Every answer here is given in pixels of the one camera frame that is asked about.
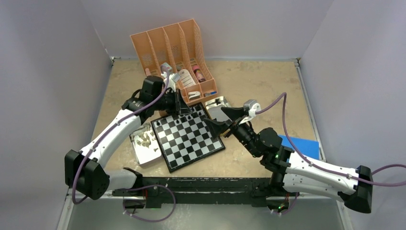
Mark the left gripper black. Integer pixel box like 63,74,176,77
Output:
153,88,192,115

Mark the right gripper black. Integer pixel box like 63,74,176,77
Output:
203,107,261,158

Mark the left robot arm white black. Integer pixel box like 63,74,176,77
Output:
64,73,192,204

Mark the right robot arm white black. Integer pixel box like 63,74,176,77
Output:
204,107,373,214

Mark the black white chess board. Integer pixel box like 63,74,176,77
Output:
151,103,226,173

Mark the pile of white chess pieces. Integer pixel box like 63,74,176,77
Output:
133,124,158,151

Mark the white stapler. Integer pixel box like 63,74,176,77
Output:
188,91,201,101

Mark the white paper pack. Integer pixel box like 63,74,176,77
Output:
179,69,196,88

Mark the blue grey small object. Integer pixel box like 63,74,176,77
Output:
204,91,217,97

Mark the pink bottle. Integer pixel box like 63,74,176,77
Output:
192,65,206,83

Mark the silver metal tin tray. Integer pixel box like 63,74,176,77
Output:
129,122,162,165

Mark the peach plastic desk organizer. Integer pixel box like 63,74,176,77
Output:
130,19,219,105

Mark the blue foam pad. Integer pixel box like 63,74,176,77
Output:
291,137,320,160

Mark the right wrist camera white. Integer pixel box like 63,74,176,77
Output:
243,99,261,118

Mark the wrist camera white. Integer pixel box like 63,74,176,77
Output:
243,99,261,118
160,62,180,92

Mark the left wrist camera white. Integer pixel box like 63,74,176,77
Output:
160,62,180,92

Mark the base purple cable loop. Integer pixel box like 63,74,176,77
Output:
114,184,176,223

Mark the black metal base rail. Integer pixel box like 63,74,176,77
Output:
65,176,346,208

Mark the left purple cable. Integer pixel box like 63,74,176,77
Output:
71,68,170,205

